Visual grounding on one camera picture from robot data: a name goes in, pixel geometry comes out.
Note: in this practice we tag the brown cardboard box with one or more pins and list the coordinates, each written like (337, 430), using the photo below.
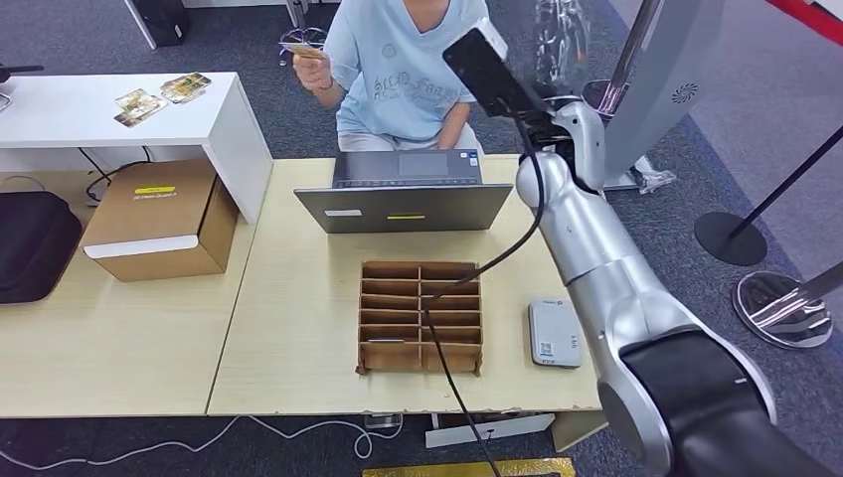
(151, 224)

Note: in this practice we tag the black floor cabinet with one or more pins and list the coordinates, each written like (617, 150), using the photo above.
(161, 20)

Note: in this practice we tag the white side desk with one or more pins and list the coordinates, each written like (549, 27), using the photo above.
(66, 125)

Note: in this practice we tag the chrome stanchion post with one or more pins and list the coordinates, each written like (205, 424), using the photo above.
(629, 56)

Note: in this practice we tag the grey laptop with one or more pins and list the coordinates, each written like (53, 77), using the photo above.
(402, 210)

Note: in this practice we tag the person's left forearm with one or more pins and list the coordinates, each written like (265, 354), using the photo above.
(456, 125)

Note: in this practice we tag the yellow autumn-tree hotel card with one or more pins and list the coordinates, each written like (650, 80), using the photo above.
(298, 50)

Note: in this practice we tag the crumpled clear plastic bag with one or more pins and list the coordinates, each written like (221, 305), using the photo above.
(652, 178)

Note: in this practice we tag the red barrier belt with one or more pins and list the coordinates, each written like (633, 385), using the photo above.
(810, 16)

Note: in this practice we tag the silver kiosk stand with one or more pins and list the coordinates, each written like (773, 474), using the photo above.
(665, 79)

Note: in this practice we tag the black soft case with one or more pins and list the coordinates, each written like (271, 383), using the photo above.
(33, 250)

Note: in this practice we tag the person's right hand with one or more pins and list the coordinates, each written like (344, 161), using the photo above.
(315, 74)

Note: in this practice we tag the grey card reader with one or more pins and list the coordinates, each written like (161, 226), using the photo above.
(555, 332)

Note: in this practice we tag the chrome stool base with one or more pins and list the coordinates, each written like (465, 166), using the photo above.
(300, 16)

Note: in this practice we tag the grey power adapter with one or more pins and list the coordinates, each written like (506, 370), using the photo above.
(382, 421)

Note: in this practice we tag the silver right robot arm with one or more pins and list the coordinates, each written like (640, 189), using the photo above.
(593, 237)

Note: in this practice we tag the wooden desk leg panel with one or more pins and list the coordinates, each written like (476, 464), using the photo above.
(576, 431)

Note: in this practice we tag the chrome stanchion with mirror base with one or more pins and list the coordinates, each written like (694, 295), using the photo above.
(784, 316)

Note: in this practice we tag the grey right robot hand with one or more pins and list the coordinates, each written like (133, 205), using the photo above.
(560, 52)

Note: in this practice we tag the person's right forearm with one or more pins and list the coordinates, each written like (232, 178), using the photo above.
(331, 95)

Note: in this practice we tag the wooden slotted card organizer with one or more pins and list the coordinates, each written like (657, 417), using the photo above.
(388, 359)

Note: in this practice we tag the person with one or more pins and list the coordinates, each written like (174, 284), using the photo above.
(402, 72)

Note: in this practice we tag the black stanchion with round base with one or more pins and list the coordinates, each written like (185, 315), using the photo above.
(731, 238)

